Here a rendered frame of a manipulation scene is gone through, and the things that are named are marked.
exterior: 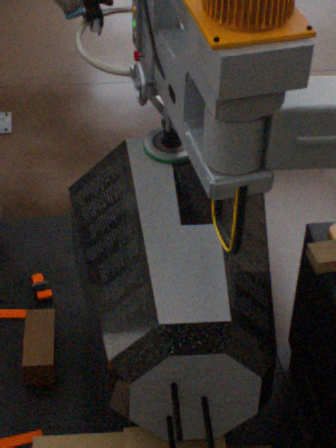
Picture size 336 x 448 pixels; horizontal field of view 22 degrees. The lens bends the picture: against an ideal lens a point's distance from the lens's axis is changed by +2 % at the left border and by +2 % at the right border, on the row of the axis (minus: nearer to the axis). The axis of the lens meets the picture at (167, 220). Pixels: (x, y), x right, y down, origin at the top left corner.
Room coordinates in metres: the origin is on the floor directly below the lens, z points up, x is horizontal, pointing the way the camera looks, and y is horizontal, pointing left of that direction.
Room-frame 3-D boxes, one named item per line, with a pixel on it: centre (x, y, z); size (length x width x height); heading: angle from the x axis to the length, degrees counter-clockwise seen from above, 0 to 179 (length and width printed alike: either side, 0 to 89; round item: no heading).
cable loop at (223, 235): (2.14, -0.19, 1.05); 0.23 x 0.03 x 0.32; 16
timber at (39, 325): (2.39, 0.50, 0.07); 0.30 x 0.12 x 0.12; 6
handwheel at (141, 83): (2.62, 0.07, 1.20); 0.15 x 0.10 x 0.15; 16
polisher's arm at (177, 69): (2.39, -0.11, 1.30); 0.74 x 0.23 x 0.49; 16
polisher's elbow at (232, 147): (2.14, -0.19, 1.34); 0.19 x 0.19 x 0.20
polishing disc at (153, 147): (2.77, -0.01, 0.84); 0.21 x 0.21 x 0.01
